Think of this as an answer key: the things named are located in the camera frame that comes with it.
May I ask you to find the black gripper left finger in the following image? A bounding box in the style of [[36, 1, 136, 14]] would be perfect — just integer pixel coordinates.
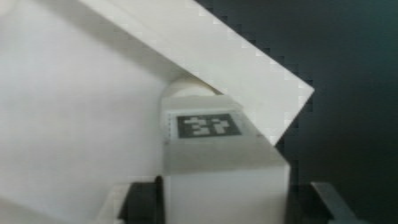
[[95, 175, 168, 224]]

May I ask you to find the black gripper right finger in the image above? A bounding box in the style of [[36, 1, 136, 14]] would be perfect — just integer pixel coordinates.
[[285, 182, 359, 224]]

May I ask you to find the white leg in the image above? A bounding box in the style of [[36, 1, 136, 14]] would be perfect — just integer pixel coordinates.
[[160, 77, 290, 224]]

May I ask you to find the white square table top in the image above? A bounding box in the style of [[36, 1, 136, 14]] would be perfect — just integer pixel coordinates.
[[0, 0, 313, 224]]

